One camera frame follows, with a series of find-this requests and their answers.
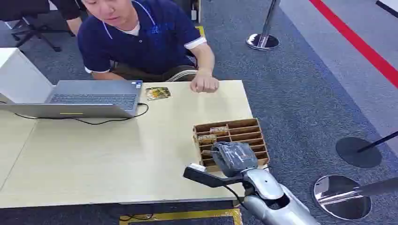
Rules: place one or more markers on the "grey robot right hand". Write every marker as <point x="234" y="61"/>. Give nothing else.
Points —
<point x="233" y="159"/>

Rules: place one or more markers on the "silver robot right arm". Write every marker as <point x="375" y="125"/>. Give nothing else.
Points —
<point x="273" y="198"/>

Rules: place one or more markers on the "wooden card box with slots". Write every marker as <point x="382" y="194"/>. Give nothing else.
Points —
<point x="248" y="133"/>

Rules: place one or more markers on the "patterned card in box slot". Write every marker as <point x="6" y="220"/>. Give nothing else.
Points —
<point x="207" y="138"/>
<point x="219" y="129"/>

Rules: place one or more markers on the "person's left hand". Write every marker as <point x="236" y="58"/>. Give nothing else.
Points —
<point x="204" y="83"/>

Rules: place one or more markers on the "stack of patterned cards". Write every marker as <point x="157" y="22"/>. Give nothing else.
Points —
<point x="158" y="93"/>

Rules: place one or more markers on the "chrome stanchion with round base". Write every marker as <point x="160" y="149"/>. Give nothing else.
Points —
<point x="263" y="40"/>
<point x="340" y="198"/>

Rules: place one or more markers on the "black stanchion with round base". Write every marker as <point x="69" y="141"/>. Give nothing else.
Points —
<point x="357" y="152"/>

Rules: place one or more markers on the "person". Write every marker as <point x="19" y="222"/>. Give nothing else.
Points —
<point x="146" y="37"/>

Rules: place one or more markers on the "grey laptop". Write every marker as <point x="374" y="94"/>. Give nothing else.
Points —
<point x="93" y="99"/>

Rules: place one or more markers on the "person's arm in dark sleeve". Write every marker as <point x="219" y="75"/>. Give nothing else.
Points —
<point x="73" y="18"/>

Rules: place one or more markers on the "white cabinet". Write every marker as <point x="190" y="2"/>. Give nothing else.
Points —
<point x="18" y="77"/>

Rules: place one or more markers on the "black office chair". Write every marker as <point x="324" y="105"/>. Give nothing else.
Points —
<point x="31" y="29"/>

